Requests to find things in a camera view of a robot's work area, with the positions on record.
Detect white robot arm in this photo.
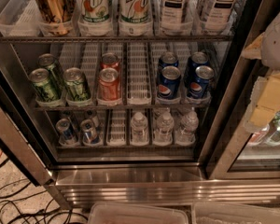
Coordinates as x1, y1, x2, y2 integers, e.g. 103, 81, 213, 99
241, 12, 280, 133

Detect front right pepsi can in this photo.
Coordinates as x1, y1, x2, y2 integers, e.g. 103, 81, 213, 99
187, 65, 214, 99

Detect white tea bottle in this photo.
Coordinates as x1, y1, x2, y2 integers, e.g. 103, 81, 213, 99
199, 0, 236, 35
160, 0, 189, 32

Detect stainless steel fridge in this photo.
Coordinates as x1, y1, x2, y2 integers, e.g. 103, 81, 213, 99
0, 0, 280, 209

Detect middle water bottle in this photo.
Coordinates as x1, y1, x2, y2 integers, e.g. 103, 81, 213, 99
155, 112, 175, 146

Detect steel fridge door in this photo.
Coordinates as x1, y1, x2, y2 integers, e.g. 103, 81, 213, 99
0, 70, 54, 186

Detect left 7up bottle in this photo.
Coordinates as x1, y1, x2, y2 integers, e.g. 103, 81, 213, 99
77, 0, 111, 23

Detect left small blue can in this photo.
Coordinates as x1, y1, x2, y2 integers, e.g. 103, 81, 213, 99
56, 119, 77, 145

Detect front orange can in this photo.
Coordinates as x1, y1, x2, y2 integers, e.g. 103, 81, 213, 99
99, 68, 119, 101

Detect green can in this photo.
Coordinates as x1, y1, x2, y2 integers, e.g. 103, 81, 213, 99
63, 67, 91, 102
29, 68, 61, 102
37, 53, 63, 88

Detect back right pepsi can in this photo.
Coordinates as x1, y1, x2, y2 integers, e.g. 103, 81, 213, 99
184, 51, 209, 78

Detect gold tall can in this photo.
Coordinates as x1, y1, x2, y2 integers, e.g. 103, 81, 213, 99
35, 0, 76, 35

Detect water bottle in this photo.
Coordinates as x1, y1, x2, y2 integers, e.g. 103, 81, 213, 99
131, 112, 148, 146
155, 112, 175, 146
175, 111, 199, 146

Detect left white tea bottle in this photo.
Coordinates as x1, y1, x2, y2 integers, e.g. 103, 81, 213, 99
160, 0, 189, 32

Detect left clear plastic bin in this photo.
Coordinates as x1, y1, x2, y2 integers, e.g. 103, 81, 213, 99
87, 203, 189, 224

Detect back orange can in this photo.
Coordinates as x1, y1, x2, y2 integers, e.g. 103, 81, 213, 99
100, 52, 120, 71

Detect clear plastic bin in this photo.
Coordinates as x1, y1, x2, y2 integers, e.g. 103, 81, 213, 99
87, 203, 189, 224
191, 202, 280, 224

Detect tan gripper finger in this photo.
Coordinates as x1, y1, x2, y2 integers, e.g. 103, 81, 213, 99
241, 34, 264, 60
244, 71, 280, 133

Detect right small blue can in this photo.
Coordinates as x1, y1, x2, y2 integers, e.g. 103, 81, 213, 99
80, 119, 99, 146

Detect orange can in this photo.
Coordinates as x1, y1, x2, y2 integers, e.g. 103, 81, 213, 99
100, 52, 120, 71
99, 68, 119, 101

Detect pepsi can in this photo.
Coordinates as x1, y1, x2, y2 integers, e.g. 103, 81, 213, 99
158, 51, 179, 69
184, 51, 209, 78
157, 66, 181, 100
187, 65, 214, 99

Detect small blue can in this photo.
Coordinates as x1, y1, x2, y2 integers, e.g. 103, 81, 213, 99
80, 119, 99, 146
56, 119, 77, 145

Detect back left pepsi can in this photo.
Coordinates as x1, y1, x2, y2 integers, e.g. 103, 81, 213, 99
158, 51, 179, 69

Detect empty white shelf tray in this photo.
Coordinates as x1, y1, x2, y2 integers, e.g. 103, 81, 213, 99
127, 43, 152, 105

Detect black floor cables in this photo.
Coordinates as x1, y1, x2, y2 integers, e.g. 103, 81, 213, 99
0, 157, 89, 224

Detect right clear plastic bin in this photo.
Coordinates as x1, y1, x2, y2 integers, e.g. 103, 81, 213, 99
191, 202, 280, 224

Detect clear empty top tray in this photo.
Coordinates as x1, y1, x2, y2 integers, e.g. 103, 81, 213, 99
0, 0, 40, 37

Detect right white tea bottle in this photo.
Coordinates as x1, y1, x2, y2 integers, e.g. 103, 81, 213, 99
199, 0, 236, 35

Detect right 7up bottle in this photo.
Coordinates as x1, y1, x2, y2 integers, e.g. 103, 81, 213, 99
119, 0, 149, 24

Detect front left pepsi can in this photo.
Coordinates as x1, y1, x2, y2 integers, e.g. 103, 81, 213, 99
157, 66, 181, 100

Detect right water bottle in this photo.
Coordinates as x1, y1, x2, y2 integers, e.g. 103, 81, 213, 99
175, 111, 199, 146

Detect left water bottle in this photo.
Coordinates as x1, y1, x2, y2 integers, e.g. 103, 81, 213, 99
131, 112, 148, 146

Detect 7up bottle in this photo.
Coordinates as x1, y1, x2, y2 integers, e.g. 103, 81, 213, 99
77, 0, 111, 23
119, 0, 149, 24

